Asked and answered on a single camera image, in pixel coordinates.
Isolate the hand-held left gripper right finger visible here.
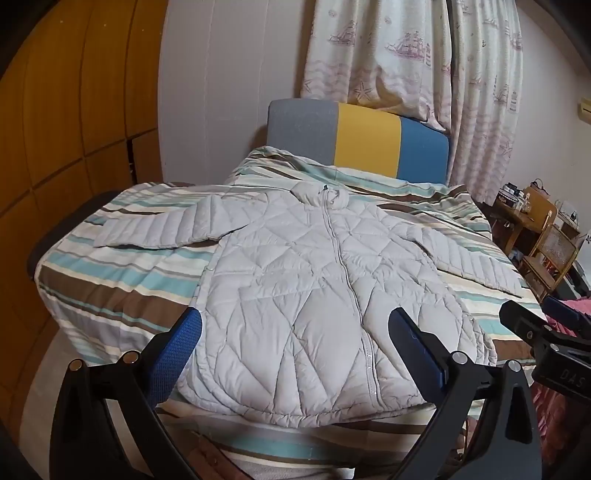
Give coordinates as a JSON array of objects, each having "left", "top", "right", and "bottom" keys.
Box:
[{"left": 388, "top": 307, "right": 543, "bottom": 480}]

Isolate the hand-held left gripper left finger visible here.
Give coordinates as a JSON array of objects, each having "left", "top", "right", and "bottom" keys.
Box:
[{"left": 48, "top": 305, "right": 204, "bottom": 480}]

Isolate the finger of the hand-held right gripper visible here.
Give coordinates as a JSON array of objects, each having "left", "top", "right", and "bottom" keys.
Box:
[
  {"left": 542, "top": 295, "right": 591, "bottom": 329},
  {"left": 499, "top": 300, "right": 549, "bottom": 346}
]

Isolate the light grey quilted jacket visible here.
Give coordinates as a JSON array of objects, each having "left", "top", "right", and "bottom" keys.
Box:
[{"left": 93, "top": 181, "right": 527, "bottom": 418}]

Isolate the wooden rattan chair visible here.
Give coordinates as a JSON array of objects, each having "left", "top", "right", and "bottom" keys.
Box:
[{"left": 519, "top": 210, "right": 579, "bottom": 302}]

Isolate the striped bed blanket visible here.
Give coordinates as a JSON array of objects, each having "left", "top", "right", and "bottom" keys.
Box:
[{"left": 34, "top": 145, "right": 542, "bottom": 480}]

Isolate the wooden desk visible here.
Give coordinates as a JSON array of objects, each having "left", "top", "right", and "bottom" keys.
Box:
[{"left": 490, "top": 185, "right": 557, "bottom": 261}]

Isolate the pile of small boxes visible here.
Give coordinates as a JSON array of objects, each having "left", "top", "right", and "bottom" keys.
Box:
[{"left": 498, "top": 182, "right": 529, "bottom": 210}]

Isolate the grey yellow blue headboard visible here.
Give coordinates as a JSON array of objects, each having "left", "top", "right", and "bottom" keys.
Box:
[{"left": 267, "top": 98, "right": 451, "bottom": 185}]

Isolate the wooden wardrobe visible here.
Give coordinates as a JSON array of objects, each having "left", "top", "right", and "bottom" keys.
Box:
[{"left": 0, "top": 0, "right": 171, "bottom": 356}]

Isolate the white ship print curtain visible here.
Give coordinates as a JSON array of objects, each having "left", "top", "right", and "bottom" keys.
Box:
[{"left": 300, "top": 0, "right": 526, "bottom": 206}]

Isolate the dark bed frame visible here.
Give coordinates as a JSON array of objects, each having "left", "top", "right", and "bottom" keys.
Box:
[{"left": 25, "top": 191, "right": 122, "bottom": 283}]

